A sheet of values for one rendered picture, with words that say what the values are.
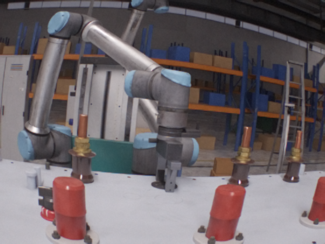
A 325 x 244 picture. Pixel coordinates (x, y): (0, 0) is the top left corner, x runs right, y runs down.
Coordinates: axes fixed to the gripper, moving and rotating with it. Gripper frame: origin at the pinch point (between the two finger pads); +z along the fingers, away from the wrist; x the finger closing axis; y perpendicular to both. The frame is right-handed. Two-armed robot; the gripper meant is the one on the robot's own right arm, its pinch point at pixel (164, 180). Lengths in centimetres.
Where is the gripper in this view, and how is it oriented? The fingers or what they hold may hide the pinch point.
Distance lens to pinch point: 118.2
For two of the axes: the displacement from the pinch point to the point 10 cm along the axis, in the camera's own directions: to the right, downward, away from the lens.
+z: -1.0, 9.9, 1.2
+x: 2.4, 1.4, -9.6
